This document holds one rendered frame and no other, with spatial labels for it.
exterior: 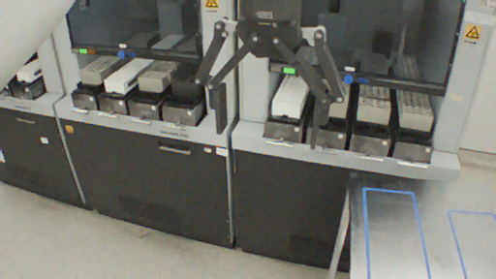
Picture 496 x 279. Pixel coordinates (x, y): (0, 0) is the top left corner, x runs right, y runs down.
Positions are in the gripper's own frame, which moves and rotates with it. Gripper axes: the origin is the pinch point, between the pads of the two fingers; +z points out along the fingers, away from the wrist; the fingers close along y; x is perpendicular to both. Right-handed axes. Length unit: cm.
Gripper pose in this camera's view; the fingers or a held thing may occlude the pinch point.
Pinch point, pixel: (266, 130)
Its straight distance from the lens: 53.5
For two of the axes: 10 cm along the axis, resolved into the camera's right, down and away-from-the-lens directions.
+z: 0.0, 8.4, 5.4
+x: 2.8, -5.2, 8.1
